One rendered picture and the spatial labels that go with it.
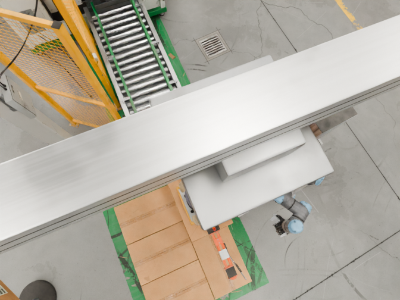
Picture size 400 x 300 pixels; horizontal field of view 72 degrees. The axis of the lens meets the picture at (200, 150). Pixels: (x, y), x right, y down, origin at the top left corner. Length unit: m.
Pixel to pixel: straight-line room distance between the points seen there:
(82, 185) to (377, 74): 0.47
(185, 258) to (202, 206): 2.36
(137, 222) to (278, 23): 3.45
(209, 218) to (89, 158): 0.26
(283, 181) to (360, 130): 3.77
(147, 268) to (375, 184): 3.00
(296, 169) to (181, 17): 4.04
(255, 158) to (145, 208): 2.47
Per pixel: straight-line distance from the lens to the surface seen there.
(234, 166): 0.48
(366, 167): 4.21
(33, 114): 2.32
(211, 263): 2.91
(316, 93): 0.46
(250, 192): 0.56
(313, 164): 0.62
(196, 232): 2.48
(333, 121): 1.70
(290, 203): 1.68
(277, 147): 0.50
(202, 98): 0.41
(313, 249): 3.76
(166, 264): 2.91
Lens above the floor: 3.42
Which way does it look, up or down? 75 degrees down
